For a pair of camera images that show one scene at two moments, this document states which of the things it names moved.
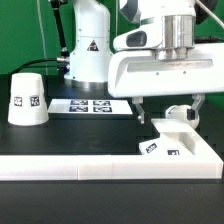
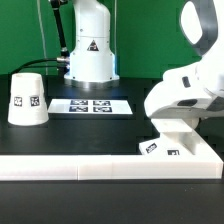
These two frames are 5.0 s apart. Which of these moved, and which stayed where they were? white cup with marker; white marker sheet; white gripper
Moved: white gripper
Stayed: white cup with marker; white marker sheet
